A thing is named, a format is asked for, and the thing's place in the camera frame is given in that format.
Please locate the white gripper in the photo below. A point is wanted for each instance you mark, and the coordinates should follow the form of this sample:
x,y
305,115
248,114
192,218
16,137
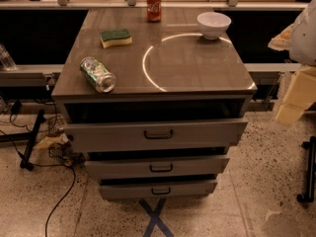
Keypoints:
x,y
304,39

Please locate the green and yellow sponge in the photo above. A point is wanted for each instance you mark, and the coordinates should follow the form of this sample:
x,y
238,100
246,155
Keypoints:
x,y
115,37

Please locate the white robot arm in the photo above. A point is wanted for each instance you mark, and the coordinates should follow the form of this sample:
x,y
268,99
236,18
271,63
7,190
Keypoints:
x,y
299,39

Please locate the red cola can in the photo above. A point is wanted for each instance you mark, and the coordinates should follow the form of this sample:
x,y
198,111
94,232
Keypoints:
x,y
154,10

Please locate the green soda can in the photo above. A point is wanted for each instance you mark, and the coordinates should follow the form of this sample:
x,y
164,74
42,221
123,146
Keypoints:
x,y
97,74

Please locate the black wheeled stand base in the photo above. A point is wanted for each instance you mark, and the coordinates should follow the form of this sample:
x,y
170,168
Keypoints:
x,y
308,194

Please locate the top grey drawer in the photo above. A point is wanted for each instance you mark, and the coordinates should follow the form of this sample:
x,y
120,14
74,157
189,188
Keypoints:
x,y
136,136

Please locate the grey drawer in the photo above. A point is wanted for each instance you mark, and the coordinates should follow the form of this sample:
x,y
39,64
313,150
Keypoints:
x,y
136,136
156,167
158,190

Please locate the middle grey drawer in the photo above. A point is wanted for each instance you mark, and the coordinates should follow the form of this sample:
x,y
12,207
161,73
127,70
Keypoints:
x,y
156,167

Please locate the white bowl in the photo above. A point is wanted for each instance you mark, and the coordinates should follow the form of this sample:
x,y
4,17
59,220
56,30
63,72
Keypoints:
x,y
212,25

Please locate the grey drawer cabinet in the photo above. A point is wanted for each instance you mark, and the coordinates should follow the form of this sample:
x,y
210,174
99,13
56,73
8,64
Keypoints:
x,y
169,72

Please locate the bottom grey drawer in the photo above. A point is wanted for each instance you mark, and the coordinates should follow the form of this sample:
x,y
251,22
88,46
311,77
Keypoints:
x,y
158,190

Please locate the black stand leg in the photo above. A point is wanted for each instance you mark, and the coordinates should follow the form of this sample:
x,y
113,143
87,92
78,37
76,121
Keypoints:
x,y
25,163

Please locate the clear plastic bottle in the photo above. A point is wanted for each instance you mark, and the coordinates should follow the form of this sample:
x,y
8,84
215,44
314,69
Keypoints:
x,y
6,59

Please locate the wire mesh basket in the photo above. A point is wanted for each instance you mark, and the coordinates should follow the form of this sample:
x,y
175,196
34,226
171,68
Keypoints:
x,y
59,144

